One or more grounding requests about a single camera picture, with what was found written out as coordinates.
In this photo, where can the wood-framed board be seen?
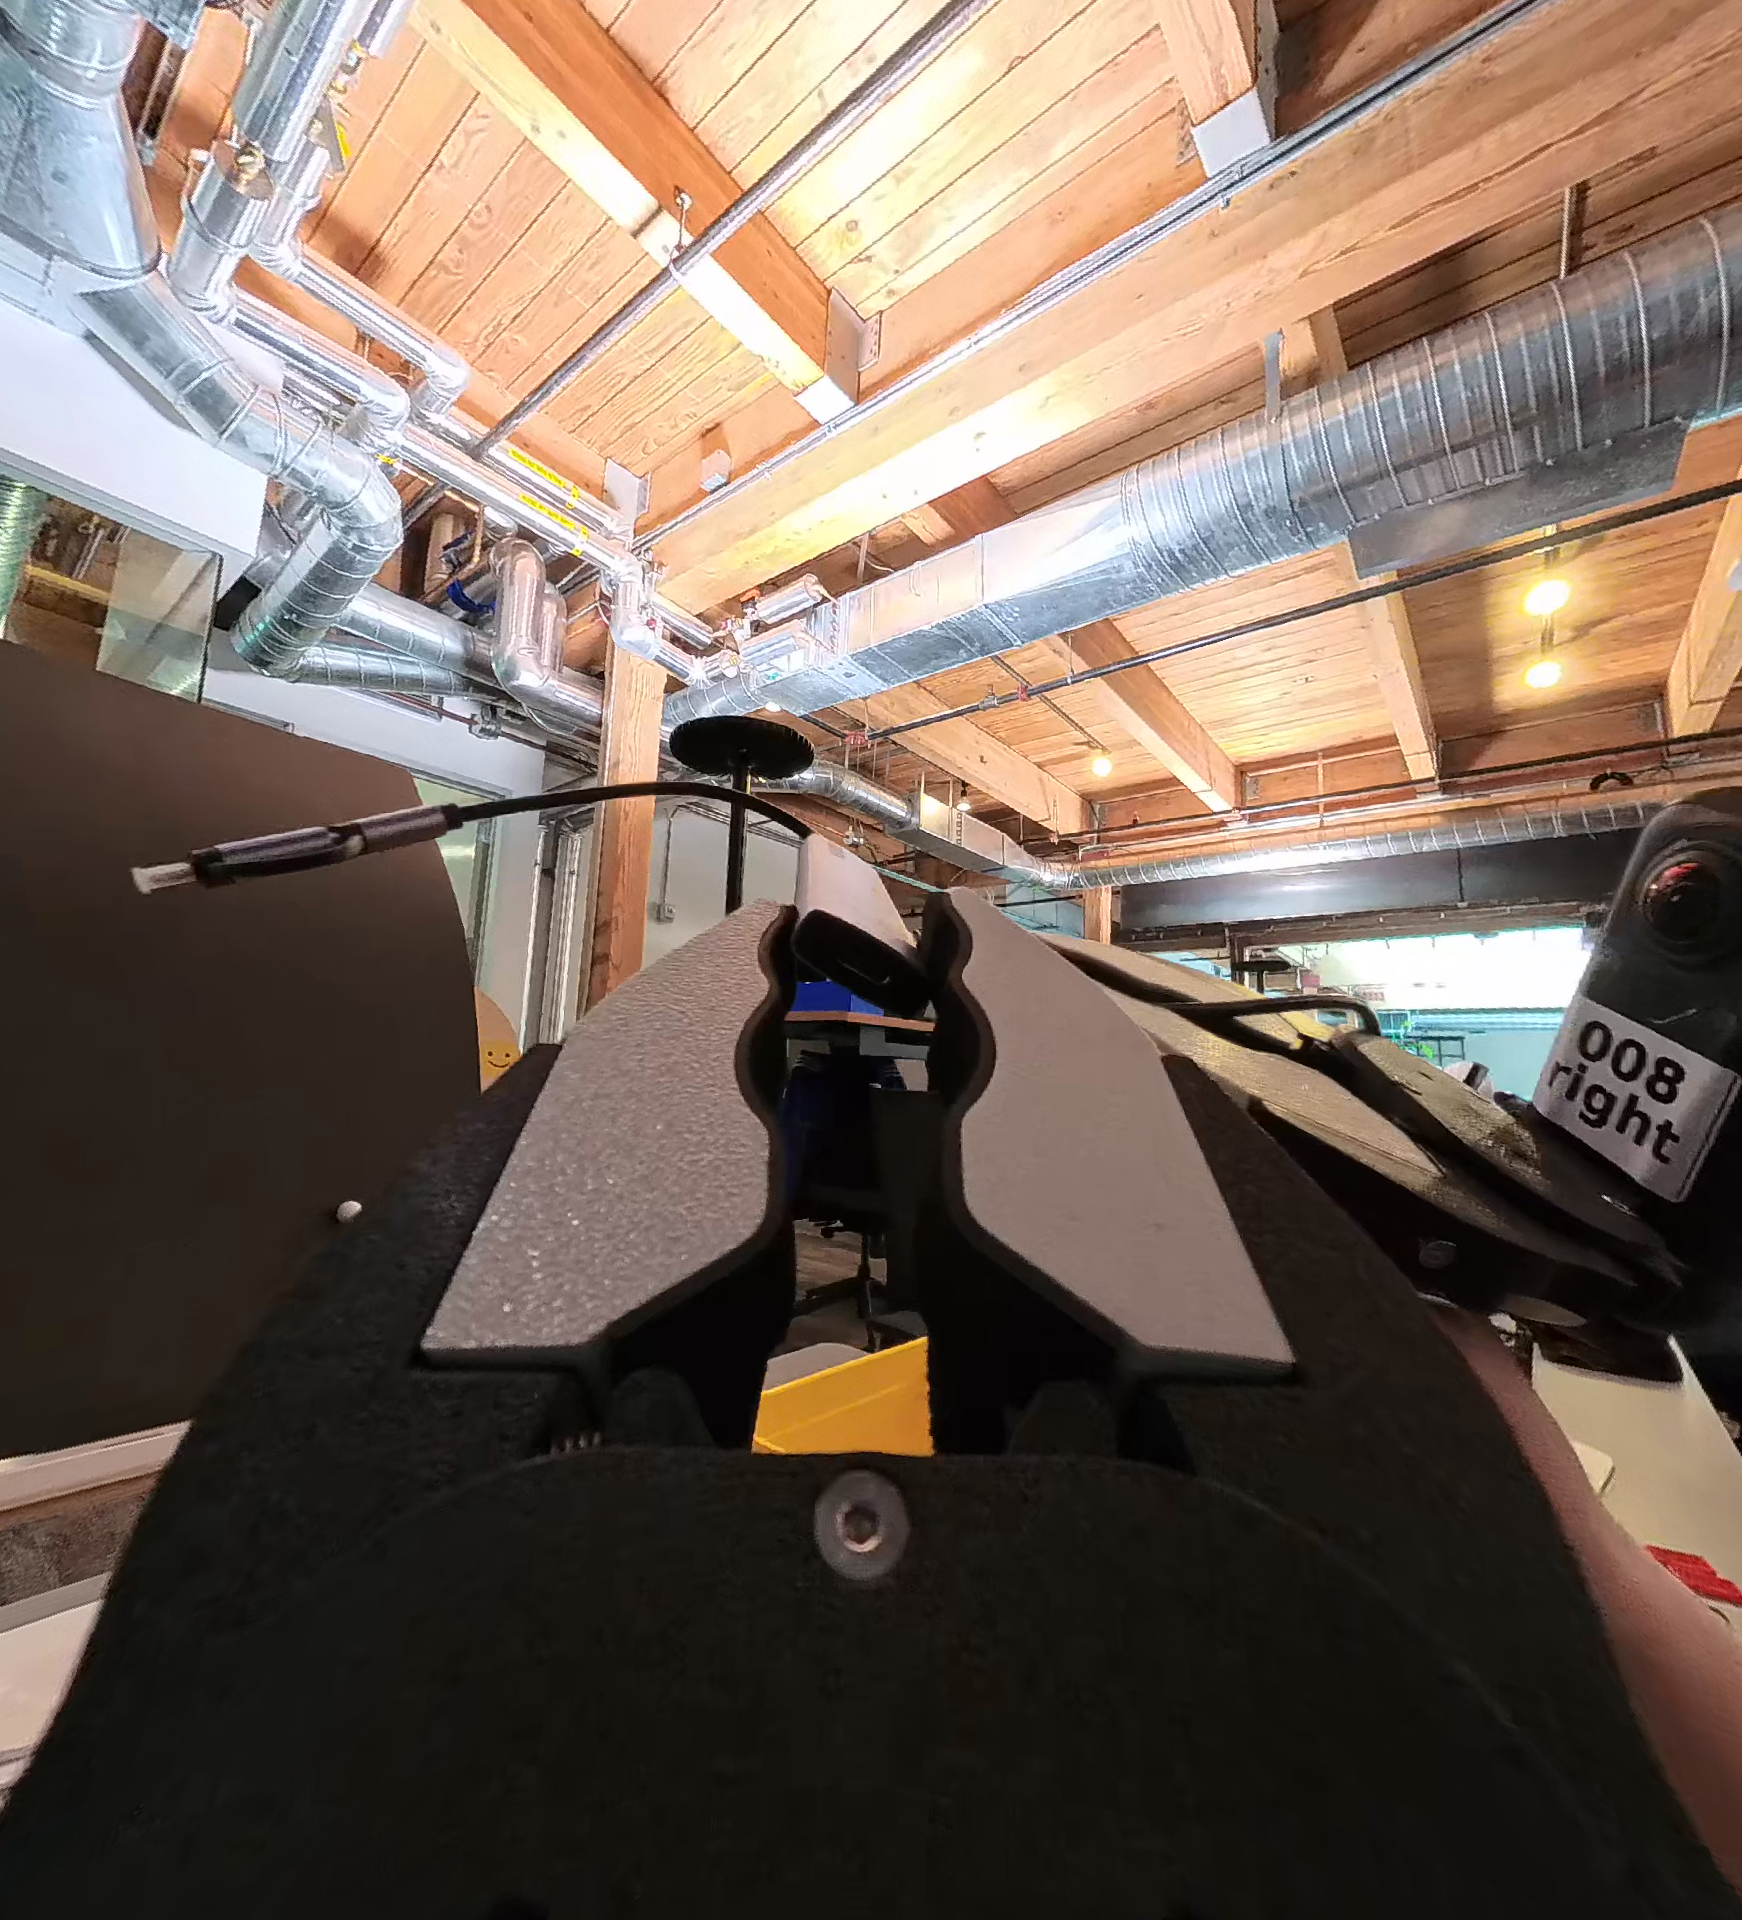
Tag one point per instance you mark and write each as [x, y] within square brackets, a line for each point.
[496, 1021]

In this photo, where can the spiral round duct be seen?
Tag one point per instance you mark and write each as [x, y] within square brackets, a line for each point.
[1486, 390]

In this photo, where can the person's right forearm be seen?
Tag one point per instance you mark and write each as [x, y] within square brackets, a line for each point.
[1681, 1650]

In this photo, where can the wooden post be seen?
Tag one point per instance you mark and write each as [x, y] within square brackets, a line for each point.
[628, 839]

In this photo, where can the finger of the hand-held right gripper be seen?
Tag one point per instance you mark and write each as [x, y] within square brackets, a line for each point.
[1200, 1012]

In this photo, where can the black cover sheet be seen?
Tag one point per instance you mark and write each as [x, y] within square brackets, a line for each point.
[135, 1050]

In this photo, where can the silver duct cluster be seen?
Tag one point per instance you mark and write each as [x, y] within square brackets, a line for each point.
[317, 494]

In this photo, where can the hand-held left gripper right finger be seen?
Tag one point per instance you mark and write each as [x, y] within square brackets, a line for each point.
[1112, 1200]

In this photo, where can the grey usb hub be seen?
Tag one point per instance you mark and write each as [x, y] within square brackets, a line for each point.
[848, 899]

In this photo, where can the yellow plastic bin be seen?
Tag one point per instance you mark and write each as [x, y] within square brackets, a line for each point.
[857, 1402]

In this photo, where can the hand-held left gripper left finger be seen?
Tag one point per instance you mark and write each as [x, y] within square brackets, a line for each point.
[616, 1200]

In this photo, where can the red plastic piece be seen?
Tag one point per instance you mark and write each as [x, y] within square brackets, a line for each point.
[1696, 1578]

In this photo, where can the thin spiral ceiling duct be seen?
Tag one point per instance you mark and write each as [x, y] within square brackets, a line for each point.
[1262, 855]

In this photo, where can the black round-top pole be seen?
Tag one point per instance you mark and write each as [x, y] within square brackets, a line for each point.
[739, 747]

